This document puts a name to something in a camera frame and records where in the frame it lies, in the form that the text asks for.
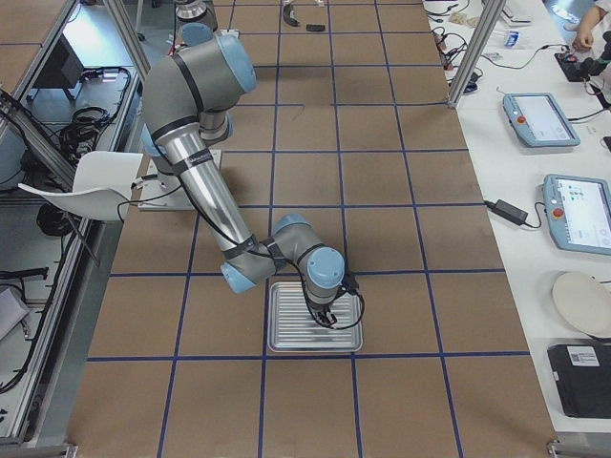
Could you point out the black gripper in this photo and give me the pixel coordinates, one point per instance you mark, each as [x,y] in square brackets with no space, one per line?
[320,312]

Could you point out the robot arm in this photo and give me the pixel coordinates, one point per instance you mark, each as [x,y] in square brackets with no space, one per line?
[185,100]

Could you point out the ribbed metal tray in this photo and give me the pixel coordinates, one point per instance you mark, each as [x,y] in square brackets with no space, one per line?
[293,327]

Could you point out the person hand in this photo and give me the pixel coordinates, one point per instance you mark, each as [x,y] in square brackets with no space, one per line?
[583,40]

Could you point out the black power adapter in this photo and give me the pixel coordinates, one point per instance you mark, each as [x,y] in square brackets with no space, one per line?
[507,211]

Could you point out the beige round plate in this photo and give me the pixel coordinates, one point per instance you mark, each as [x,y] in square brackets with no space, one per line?
[584,303]

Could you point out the white chair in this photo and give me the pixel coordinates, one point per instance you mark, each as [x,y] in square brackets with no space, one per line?
[102,186]

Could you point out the black box with label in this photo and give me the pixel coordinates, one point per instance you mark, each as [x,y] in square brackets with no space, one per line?
[582,376]

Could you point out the near teach pendant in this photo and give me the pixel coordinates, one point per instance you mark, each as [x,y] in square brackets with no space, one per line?
[578,213]

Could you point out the teach pendant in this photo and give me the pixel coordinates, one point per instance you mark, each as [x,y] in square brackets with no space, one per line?
[538,121]
[578,213]

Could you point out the far teach pendant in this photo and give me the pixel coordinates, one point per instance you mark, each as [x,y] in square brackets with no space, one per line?
[538,121]

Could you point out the black brake pad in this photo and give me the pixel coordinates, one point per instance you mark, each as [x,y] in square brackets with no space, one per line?
[315,27]

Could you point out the green brake shoe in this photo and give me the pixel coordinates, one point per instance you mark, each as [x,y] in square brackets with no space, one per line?
[289,15]

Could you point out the aluminium frame post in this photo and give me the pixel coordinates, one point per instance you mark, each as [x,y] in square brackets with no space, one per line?
[481,34]

